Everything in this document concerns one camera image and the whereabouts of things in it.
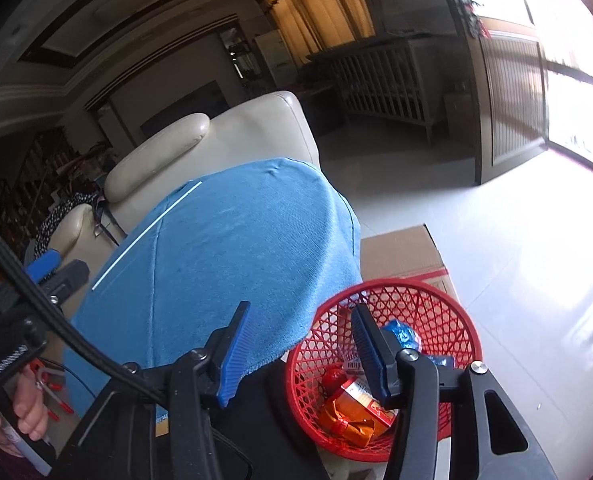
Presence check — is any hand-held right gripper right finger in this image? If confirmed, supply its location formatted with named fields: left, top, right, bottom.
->
left=351, top=305, right=557, bottom=480

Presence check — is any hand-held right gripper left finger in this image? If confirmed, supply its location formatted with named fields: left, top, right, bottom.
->
left=56, top=301, right=251, bottom=480

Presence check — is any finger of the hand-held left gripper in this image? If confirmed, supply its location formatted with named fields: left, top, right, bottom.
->
left=24, top=249, right=61, bottom=283
left=44, top=259, right=91, bottom=306

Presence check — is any small red orange wrapper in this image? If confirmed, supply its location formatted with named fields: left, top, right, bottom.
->
left=324, top=365, right=350, bottom=391

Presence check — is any blue plastic bag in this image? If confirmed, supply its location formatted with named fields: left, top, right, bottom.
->
left=381, top=321, right=423, bottom=353

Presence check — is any orange packet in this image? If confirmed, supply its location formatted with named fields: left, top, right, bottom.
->
left=321, top=395, right=377, bottom=448

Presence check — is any red plastic basket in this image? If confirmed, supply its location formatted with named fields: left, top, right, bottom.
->
left=284, top=280, right=482, bottom=463

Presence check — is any person's left hand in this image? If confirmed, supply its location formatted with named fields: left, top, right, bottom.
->
left=0, top=374, right=50, bottom=458

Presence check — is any black white patterned cloth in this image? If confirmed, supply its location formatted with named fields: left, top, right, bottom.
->
left=36, top=192, right=107, bottom=261

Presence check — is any red white toy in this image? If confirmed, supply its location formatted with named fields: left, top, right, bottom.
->
left=29, top=357, right=74, bottom=418

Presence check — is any black seat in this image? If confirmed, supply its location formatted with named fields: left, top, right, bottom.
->
left=151, top=365, right=327, bottom=480

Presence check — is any wooden bookshelf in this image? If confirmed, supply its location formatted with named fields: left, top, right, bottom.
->
left=0, top=127, right=82, bottom=241

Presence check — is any cardboard box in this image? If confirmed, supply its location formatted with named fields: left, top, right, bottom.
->
left=359, top=225, right=460, bottom=306

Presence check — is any blue tablecloth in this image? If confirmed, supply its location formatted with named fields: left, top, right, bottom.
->
left=64, top=157, right=362, bottom=418

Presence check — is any cream leather sofa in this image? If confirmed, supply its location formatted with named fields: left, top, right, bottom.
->
left=51, top=91, right=320, bottom=261

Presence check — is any wooden crib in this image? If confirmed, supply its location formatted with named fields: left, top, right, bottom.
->
left=307, top=35, right=472, bottom=146

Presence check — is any white standing air conditioner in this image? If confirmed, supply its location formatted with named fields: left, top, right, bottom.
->
left=254, top=30, right=297, bottom=86

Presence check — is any wooden framed glass door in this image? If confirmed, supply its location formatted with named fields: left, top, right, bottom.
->
left=457, top=0, right=593, bottom=186

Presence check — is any orange curtain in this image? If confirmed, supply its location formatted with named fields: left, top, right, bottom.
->
left=256, top=0, right=377, bottom=61

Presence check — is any black cable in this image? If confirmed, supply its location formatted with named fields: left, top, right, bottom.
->
left=0, top=220, right=172, bottom=406

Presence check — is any blue strap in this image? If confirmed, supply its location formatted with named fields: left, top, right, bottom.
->
left=94, top=205, right=127, bottom=246

